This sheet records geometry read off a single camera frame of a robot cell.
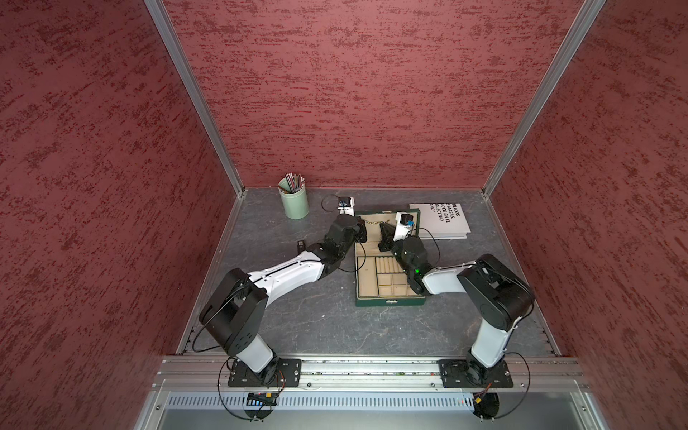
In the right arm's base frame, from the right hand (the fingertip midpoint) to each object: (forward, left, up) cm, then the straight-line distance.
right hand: (380, 226), depth 91 cm
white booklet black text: (+10, -27, -11) cm, 30 cm away
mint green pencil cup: (+16, +33, -5) cm, 37 cm away
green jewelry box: (-15, +1, -9) cm, 18 cm away
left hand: (-2, +7, +5) cm, 9 cm away
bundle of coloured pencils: (+22, +32, +2) cm, 39 cm away
